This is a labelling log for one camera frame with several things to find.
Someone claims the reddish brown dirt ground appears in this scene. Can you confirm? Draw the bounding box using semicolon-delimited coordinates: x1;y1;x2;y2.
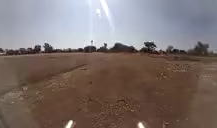
0;51;217;128

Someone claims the row of trees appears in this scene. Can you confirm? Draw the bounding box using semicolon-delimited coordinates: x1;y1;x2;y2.
0;40;217;57

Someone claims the robot's own part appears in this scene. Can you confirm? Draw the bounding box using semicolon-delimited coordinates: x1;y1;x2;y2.
64;119;75;128
136;121;146;128

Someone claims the pale gravel strip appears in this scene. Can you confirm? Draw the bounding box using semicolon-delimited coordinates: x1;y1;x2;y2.
182;61;217;128

